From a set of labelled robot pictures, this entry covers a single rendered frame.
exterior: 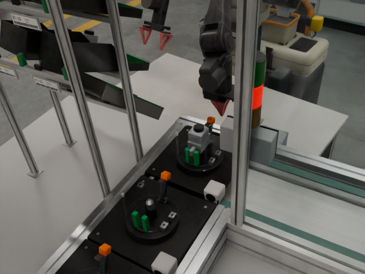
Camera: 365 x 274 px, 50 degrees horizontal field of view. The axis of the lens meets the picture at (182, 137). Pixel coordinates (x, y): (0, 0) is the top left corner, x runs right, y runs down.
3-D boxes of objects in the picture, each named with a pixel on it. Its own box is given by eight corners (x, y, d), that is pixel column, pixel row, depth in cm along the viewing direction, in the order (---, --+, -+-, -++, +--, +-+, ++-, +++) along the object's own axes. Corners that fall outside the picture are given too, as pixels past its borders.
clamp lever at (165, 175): (161, 195, 102) (164, 169, 100) (168, 198, 102) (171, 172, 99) (153, 201, 99) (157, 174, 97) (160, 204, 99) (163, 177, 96)
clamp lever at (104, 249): (102, 270, 87) (104, 242, 84) (109, 274, 86) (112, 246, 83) (91, 279, 84) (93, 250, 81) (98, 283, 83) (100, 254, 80)
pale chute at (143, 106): (131, 106, 136) (136, 94, 135) (158, 120, 129) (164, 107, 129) (71, 83, 112) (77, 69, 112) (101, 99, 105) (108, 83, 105)
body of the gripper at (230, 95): (233, 104, 111) (233, 82, 106) (201, 95, 115) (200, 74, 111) (242, 91, 115) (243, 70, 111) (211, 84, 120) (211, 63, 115)
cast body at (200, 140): (197, 136, 115) (197, 118, 111) (211, 141, 114) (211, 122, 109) (183, 154, 110) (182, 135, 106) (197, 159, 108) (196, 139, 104)
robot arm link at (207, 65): (231, 29, 103) (203, 32, 107) (214, 50, 95) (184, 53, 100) (241, 69, 109) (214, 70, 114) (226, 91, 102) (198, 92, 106)
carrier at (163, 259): (142, 179, 114) (136, 147, 106) (215, 209, 104) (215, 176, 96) (88, 241, 98) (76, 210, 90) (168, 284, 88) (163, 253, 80)
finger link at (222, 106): (224, 123, 118) (224, 98, 112) (203, 117, 121) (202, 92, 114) (233, 111, 122) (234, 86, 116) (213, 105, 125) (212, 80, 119)
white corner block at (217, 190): (211, 188, 110) (211, 178, 107) (225, 194, 108) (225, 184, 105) (203, 199, 107) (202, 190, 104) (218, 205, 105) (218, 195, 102)
